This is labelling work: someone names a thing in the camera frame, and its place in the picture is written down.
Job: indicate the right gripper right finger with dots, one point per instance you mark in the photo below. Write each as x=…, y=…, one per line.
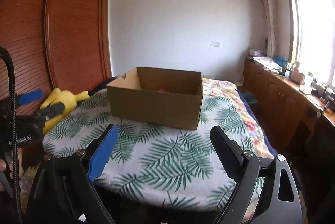
x=241, y=166

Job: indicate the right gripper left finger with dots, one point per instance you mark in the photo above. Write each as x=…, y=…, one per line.
x=87, y=165

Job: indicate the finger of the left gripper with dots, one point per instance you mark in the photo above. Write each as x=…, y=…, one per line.
x=27, y=98
x=49, y=112

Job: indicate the left hand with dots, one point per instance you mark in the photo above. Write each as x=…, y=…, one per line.
x=7, y=166

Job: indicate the yellow plush toy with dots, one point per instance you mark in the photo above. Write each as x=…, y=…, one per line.
x=70, y=101

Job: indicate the leaf pattern bed sheet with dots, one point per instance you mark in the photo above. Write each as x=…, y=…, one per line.
x=161, y=166

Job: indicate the wooden side cabinet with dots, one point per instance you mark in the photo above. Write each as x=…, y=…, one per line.
x=290, y=118

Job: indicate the wooden wardrobe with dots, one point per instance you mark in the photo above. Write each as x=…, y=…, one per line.
x=56, y=43

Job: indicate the cardboard box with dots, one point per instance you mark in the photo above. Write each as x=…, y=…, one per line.
x=134, y=96

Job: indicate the pink item in box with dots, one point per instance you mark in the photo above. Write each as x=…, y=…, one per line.
x=161, y=90

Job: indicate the window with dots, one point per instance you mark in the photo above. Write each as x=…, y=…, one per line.
x=313, y=38

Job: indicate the curtain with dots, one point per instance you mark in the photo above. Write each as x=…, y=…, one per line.
x=270, y=13

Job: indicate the wall switch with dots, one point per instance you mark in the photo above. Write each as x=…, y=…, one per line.
x=215, y=44

